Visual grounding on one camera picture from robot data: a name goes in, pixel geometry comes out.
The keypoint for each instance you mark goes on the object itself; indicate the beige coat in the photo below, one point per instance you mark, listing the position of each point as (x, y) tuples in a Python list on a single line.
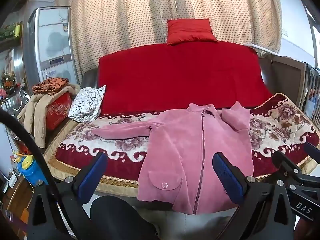
[(40, 120)]

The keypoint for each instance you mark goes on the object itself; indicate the green plant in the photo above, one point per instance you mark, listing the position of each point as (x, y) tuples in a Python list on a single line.
[(8, 31)]

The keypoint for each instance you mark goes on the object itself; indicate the shiny silver sheet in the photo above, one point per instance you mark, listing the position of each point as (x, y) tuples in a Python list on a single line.
[(13, 103)]

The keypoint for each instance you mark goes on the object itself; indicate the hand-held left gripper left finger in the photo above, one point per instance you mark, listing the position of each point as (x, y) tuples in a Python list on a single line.
[(91, 180)]

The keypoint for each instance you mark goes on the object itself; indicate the red cushion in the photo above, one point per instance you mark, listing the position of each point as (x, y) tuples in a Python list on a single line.
[(190, 31)]

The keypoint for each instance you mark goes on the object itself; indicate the red box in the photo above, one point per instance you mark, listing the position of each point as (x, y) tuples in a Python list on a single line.
[(58, 112)]

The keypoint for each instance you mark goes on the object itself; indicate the person's leg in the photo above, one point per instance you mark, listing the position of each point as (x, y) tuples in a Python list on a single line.
[(120, 220)]

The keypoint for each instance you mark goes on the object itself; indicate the dotted beige curtain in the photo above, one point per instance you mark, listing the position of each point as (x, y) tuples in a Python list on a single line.
[(125, 17)]

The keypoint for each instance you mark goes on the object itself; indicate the orange flowers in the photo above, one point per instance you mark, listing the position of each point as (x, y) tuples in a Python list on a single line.
[(8, 80)]

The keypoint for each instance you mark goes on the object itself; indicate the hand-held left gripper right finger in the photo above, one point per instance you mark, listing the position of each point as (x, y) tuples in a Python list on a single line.
[(228, 180)]

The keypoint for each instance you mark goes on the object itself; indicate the brown wooden board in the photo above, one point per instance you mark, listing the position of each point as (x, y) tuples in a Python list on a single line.
[(287, 80)]

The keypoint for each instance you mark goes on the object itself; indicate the dark window frame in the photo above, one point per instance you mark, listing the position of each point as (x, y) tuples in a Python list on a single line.
[(312, 30)]

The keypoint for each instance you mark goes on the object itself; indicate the white black patterned cloth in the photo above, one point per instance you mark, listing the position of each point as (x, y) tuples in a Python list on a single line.
[(86, 105)]

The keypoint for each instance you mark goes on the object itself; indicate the pink zip jacket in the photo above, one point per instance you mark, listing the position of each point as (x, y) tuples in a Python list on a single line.
[(180, 150)]

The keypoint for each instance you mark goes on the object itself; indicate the silver refrigerator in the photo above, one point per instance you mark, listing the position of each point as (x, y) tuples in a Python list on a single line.
[(52, 42)]

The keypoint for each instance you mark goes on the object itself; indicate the blue yellow toy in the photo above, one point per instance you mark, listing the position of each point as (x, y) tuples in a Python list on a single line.
[(33, 171)]

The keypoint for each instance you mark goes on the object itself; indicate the dark slatted crib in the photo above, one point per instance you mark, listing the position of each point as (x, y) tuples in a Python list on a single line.
[(312, 90)]

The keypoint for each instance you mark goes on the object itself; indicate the white board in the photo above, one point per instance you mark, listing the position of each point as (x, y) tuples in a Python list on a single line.
[(256, 47)]

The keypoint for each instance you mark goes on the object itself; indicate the red blanket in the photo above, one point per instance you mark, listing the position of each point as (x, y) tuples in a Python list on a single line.
[(175, 75)]

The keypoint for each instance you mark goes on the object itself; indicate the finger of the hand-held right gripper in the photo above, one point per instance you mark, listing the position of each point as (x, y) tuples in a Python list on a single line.
[(313, 149), (287, 166)]

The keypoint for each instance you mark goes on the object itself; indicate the orange black patterned cloth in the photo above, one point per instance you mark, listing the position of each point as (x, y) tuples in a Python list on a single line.
[(50, 85)]

